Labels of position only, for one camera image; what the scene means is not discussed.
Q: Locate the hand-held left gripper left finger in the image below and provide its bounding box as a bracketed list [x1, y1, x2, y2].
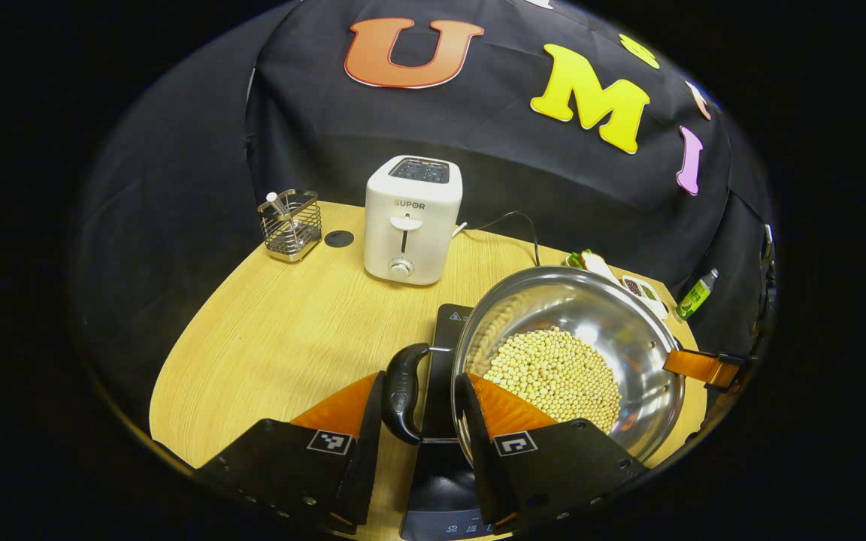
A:
[192, 370, 387, 536]

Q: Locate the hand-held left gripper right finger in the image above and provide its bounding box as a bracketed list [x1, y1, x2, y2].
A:
[454, 372, 648, 527]

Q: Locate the black induction cooktop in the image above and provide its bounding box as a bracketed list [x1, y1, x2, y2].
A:
[399, 303, 498, 541]

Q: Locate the pile of yellow soybeans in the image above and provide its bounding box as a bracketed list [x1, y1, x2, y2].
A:
[482, 327, 623, 433]

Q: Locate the stainless steel pot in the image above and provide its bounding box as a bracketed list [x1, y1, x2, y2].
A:
[382, 265, 686, 463]

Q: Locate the green drink bottle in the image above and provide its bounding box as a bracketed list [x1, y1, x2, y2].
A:
[675, 268, 719, 322]

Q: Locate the small white condiment dish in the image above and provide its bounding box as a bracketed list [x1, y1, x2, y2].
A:
[621, 275, 671, 320]

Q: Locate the sandwich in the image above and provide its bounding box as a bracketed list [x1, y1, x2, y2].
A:
[567, 249, 614, 280]

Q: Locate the white toaster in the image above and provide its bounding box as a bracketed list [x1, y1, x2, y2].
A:
[363, 155, 464, 286]

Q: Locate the black backdrop cloth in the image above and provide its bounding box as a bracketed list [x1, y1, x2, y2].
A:
[72, 0, 780, 422]

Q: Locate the black power cable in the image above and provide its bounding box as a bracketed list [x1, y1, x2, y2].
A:
[471, 211, 541, 267]

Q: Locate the wire utensil holder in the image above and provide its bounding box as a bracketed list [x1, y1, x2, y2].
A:
[257, 189, 322, 263]

